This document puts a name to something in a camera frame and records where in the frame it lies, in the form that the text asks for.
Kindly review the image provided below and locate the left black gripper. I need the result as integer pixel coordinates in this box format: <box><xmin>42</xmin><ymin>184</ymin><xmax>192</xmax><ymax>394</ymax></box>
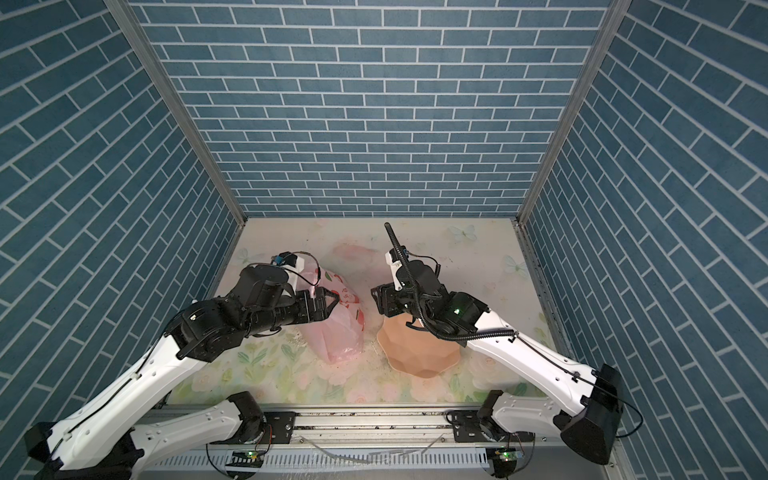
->
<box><xmin>245</xmin><ymin>285</ymin><xmax>344</xmax><ymax>339</ymax></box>

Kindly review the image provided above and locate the pink plastic bag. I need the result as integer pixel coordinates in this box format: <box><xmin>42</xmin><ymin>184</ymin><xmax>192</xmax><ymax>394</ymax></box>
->
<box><xmin>299</xmin><ymin>270</ymin><xmax>365</xmax><ymax>364</ymax></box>

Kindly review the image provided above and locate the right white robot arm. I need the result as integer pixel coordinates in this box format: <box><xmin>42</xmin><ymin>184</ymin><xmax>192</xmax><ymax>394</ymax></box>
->
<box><xmin>371</xmin><ymin>283</ymin><xmax>625</xmax><ymax>465</ymax></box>

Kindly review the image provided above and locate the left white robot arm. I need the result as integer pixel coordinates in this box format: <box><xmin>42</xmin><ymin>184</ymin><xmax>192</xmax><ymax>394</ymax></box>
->
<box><xmin>24</xmin><ymin>264</ymin><xmax>340</xmax><ymax>479</ymax></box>

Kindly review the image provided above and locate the pink scalloped bowl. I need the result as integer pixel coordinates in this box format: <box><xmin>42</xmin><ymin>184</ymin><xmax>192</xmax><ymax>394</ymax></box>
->
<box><xmin>377</xmin><ymin>314</ymin><xmax>461</xmax><ymax>379</ymax></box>

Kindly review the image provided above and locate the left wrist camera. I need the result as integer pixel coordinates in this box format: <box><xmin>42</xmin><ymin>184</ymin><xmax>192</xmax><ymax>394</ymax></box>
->
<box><xmin>271</xmin><ymin>251</ymin><xmax>306</xmax><ymax>273</ymax></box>

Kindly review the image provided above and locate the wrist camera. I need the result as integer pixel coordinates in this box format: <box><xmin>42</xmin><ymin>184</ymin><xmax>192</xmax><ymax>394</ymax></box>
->
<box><xmin>271</xmin><ymin>251</ymin><xmax>306</xmax><ymax>273</ymax></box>
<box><xmin>385</xmin><ymin>248</ymin><xmax>411</xmax><ymax>291</ymax></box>

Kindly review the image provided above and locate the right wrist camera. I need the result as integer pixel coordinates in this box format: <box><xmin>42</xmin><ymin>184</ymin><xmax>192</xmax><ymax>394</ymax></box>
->
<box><xmin>385</xmin><ymin>248</ymin><xmax>411</xmax><ymax>291</ymax></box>

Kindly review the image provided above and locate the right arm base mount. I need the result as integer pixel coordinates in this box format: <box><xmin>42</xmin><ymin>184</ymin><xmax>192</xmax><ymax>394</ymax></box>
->
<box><xmin>444</xmin><ymin>410</ymin><xmax>535</xmax><ymax>443</ymax></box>

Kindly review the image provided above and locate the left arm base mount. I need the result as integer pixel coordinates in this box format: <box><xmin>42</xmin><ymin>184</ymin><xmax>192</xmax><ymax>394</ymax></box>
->
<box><xmin>215</xmin><ymin>411</ymin><xmax>297</xmax><ymax>446</ymax></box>

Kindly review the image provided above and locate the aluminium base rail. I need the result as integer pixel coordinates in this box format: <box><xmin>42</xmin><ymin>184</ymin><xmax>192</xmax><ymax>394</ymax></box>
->
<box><xmin>119</xmin><ymin>404</ymin><xmax>625</xmax><ymax>466</ymax></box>

